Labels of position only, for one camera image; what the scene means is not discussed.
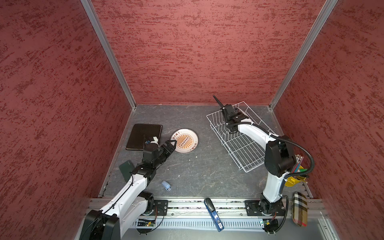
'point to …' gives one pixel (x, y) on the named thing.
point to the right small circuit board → (270, 225)
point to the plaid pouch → (300, 209)
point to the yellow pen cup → (292, 180)
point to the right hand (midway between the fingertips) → (241, 119)
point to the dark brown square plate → (141, 133)
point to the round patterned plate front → (187, 140)
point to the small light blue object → (167, 186)
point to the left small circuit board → (145, 223)
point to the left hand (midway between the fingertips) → (174, 147)
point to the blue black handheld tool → (214, 214)
